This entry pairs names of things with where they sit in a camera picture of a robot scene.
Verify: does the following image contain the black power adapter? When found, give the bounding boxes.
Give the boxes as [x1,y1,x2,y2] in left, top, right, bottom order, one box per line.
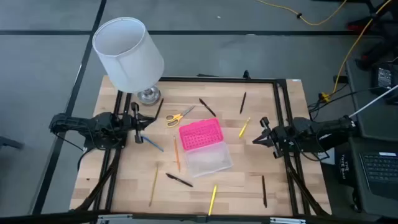
[371,62,398,96]

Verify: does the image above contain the yellow wooden pencil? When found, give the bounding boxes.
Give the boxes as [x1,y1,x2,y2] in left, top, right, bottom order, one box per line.
[148,166,159,208]

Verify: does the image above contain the blue pen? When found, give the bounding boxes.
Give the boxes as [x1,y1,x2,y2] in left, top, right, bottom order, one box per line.
[141,135,165,152]

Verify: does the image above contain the yellow pen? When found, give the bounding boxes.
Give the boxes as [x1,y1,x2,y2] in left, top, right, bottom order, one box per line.
[207,184,218,217]
[238,117,251,139]

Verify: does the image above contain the yellow handled scissors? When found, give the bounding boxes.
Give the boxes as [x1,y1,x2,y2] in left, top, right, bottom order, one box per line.
[165,105,196,128]

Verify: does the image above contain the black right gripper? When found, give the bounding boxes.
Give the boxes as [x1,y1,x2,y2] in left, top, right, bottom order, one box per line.
[252,116,292,159]

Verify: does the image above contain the black power cable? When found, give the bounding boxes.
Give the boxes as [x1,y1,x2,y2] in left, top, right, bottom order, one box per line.
[307,83,379,113]

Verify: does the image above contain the silver metal bracket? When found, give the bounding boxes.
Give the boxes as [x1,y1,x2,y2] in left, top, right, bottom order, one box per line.
[269,217,307,224]
[96,213,134,224]

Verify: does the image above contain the white shade silver table lamp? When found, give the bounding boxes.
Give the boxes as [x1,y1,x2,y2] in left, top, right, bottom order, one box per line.
[92,17,165,106]

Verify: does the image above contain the black tote bag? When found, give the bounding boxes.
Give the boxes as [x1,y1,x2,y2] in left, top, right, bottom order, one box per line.
[337,151,357,187]

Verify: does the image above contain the black laptop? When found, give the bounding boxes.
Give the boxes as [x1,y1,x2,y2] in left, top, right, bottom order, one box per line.
[359,151,398,200]

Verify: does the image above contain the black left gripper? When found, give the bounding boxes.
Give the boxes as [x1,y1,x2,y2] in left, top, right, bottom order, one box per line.
[123,101,156,144]

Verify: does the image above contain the dark grey side desk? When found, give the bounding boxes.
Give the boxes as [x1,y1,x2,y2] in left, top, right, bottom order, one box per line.
[344,58,398,218]

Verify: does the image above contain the dark grey chair base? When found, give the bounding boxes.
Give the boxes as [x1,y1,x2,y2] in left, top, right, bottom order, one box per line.
[0,135,25,151]

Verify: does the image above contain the black stand legs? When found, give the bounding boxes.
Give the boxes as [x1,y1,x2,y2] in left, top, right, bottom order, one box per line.
[346,0,398,71]

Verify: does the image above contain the clear supply box pink lid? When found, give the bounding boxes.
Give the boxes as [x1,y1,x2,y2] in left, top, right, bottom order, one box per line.
[178,117,234,178]

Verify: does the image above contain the white cable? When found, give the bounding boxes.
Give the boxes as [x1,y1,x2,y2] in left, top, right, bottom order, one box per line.
[348,83,398,118]

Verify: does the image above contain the white paper sheet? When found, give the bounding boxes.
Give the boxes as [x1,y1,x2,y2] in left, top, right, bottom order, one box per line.
[320,147,336,166]

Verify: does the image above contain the yellow extension cable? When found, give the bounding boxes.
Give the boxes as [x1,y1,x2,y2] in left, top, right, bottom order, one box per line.
[320,0,393,103]
[254,0,348,26]

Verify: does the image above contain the black pen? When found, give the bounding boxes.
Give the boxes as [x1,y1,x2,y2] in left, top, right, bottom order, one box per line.
[239,91,248,114]
[165,172,194,188]
[261,175,268,208]
[198,98,217,118]
[154,98,165,119]

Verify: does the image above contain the orange wooden pencil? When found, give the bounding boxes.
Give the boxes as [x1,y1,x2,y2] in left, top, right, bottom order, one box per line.
[173,135,181,172]

